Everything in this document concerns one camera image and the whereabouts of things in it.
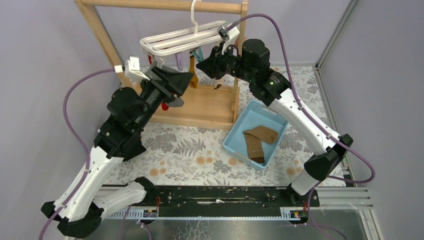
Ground light blue plastic basket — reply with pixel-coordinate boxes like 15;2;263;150
222;99;288;170

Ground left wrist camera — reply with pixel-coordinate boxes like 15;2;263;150
114;56;150;83

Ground purple cable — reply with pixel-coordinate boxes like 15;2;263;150
38;68;117;240
225;13;377;240

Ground grey sock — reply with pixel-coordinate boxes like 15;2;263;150
166;97;185;108

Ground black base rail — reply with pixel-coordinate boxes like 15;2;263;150
135;185;320;218

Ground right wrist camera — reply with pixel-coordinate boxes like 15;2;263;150
217;21;240;55

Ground teal clothes clip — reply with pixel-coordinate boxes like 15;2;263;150
192;47;204;62

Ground mustard yellow sock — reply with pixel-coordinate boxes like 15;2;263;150
188;55;199;89

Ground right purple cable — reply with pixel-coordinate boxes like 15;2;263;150
225;13;377;240

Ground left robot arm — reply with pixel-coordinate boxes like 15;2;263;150
41;65;193;239

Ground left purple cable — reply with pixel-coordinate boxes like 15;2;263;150
38;68;117;240

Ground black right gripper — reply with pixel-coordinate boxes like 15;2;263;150
195;41;255;84

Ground red sock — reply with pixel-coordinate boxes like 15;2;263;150
161;102;169;111

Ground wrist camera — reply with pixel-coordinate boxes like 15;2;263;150
217;21;240;55
114;56;150;83

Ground wooden clothes rack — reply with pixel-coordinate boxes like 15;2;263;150
75;0;248;130

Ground white plastic clip hanger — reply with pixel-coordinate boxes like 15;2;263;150
139;0;226;66

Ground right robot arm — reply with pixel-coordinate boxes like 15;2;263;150
196;39;353;206

